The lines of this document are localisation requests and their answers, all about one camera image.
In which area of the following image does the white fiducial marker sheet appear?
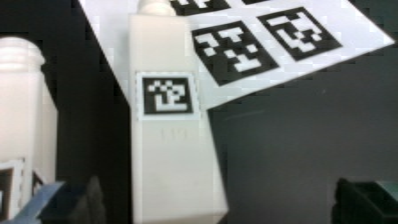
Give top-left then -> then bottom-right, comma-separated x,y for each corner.
78,0 -> 395,112

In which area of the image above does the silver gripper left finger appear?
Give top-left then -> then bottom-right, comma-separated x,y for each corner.
0,176 -> 107,224

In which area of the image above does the white desk leg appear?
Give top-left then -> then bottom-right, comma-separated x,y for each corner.
130,0 -> 228,224
0,37 -> 59,222

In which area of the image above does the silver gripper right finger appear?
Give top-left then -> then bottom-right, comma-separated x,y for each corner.
331,179 -> 398,224

